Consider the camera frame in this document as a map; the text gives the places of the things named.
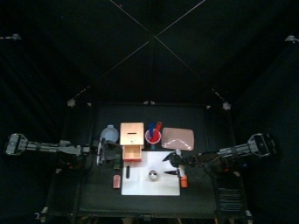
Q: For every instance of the metal cookie cutter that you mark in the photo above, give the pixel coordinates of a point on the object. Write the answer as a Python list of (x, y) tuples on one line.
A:
[(153, 175)]

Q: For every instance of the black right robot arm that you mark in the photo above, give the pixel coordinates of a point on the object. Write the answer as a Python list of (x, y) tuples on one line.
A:
[(241, 150)]

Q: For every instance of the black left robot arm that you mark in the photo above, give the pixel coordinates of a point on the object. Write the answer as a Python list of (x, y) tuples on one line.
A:
[(47, 147)]

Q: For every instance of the wooden drawer with red front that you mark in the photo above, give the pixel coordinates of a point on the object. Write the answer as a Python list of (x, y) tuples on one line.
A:
[(133, 153)]

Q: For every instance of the clear plastic bottle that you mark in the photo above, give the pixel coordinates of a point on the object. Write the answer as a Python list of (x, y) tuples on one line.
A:
[(110, 133)]

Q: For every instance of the black marker pen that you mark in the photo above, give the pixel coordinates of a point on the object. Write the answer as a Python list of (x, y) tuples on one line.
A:
[(127, 172)]

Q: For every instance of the orange block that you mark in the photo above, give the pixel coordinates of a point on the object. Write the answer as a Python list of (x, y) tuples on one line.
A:
[(183, 181)]

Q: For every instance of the blue tape piece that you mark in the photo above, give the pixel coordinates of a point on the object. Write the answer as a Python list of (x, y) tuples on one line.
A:
[(153, 146)]

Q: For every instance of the red cup with white rim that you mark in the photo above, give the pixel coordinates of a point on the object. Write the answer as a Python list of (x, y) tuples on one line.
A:
[(153, 140)]

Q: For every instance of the white rectangular mat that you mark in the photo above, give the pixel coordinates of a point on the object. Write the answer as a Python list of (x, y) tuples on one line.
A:
[(145, 186)]

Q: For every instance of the blue plastic utensil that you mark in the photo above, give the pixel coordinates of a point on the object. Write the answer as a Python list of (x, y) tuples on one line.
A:
[(151, 129)]

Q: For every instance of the red plastic utensil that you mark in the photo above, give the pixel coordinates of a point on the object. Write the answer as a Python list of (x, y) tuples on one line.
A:
[(157, 128)]

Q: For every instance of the silver frame clamp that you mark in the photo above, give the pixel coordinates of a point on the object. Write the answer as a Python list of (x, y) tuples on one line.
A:
[(14, 37), (292, 38), (226, 106), (71, 102)]

